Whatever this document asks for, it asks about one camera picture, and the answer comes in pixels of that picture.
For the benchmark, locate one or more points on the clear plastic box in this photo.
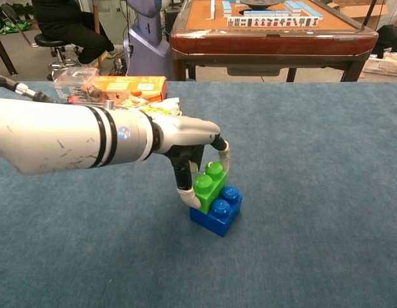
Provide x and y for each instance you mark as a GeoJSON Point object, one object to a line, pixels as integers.
{"type": "Point", "coordinates": [73, 80]}

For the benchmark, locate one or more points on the mahjong tile row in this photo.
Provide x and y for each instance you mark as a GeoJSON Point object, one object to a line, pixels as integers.
{"type": "Point", "coordinates": [272, 22]}

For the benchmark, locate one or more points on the brown mahjong table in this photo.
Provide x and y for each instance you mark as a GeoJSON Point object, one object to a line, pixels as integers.
{"type": "Point", "coordinates": [265, 45]}

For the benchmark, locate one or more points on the person in black clothes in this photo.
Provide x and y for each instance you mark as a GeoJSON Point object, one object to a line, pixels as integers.
{"type": "Point", "coordinates": [73, 25]}

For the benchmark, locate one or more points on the white plastic basket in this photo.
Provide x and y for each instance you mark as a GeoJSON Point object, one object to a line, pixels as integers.
{"type": "Point", "coordinates": [384, 67]}

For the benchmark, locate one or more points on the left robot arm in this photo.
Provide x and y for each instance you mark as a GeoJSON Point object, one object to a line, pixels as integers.
{"type": "Point", "coordinates": [57, 138]}

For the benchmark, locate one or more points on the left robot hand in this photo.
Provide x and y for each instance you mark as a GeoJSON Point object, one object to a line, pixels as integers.
{"type": "Point", "coordinates": [185, 131]}

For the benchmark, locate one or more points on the green toy block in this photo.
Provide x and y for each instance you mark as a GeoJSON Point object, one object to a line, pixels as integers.
{"type": "Point", "coordinates": [206, 192]}

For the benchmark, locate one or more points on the black round stool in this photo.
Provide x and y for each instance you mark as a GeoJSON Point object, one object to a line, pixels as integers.
{"type": "Point", "coordinates": [54, 40]}

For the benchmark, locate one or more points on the orange snack box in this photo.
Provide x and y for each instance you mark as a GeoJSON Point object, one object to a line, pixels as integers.
{"type": "Point", "coordinates": [127, 86]}

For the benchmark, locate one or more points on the yellow biscuit packet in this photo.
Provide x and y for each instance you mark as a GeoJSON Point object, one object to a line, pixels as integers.
{"type": "Point", "coordinates": [163, 107]}

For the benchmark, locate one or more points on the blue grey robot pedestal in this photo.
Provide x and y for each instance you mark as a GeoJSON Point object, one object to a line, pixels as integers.
{"type": "Point", "coordinates": [147, 48]}

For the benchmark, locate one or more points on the black bag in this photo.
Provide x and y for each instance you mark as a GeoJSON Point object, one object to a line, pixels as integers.
{"type": "Point", "coordinates": [390, 38]}

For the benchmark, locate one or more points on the blue toy block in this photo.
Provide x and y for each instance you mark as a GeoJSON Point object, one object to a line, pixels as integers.
{"type": "Point", "coordinates": [224, 221]}

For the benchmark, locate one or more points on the blue felt table cover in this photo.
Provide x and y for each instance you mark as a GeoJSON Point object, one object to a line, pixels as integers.
{"type": "Point", "coordinates": [281, 160]}

